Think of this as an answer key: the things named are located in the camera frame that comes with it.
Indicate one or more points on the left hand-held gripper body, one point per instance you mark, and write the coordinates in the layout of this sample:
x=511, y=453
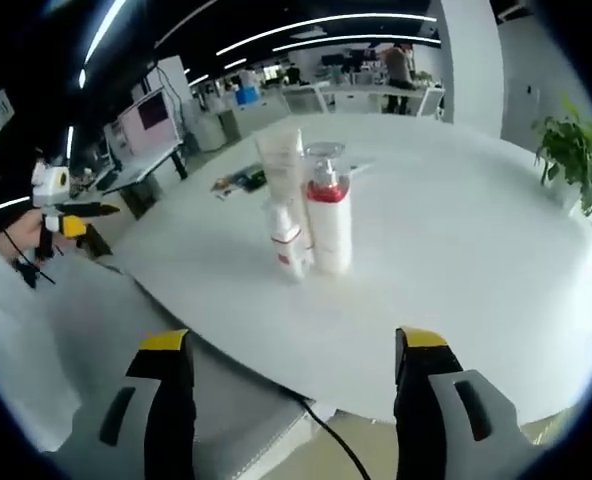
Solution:
x=48, y=185

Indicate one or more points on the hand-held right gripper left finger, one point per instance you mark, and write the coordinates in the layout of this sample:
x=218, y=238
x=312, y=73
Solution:
x=171, y=400

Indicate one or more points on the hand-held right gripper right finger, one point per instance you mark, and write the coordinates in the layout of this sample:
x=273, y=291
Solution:
x=418, y=400

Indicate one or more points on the gold packet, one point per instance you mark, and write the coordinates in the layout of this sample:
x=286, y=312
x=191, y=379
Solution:
x=221, y=184

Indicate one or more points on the green black packet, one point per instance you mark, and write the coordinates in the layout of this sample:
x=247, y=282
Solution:
x=252, y=180

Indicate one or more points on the white pump skincare bottle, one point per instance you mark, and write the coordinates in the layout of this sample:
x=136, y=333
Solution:
x=331, y=230

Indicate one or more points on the white skincare tube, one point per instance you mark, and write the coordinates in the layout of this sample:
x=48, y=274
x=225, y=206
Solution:
x=281, y=165

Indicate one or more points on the person's left hand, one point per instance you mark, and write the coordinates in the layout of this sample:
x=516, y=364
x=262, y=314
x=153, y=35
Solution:
x=18, y=232

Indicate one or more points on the grey office desk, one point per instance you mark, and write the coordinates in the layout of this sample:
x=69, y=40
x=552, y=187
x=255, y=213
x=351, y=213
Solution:
x=141, y=167

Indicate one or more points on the monitor with pink screen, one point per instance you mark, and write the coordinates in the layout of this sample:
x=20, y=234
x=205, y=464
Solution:
x=146, y=125

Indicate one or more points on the oval ceiling lamp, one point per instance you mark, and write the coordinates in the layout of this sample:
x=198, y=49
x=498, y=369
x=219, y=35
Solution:
x=82, y=77

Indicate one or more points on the grey cabinet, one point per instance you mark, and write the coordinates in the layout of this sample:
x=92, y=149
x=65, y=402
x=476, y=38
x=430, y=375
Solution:
x=216, y=130

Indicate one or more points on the ceiling light strip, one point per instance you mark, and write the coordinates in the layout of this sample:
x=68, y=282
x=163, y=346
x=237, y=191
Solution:
x=356, y=40
x=326, y=25
x=103, y=30

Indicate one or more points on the blue plastic crate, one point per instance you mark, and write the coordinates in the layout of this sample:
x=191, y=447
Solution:
x=246, y=96

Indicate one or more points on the white office desk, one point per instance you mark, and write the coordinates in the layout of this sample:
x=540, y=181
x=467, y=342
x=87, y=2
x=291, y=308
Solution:
x=356, y=95

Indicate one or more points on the potted green plant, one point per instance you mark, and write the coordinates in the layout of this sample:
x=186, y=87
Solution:
x=576, y=150

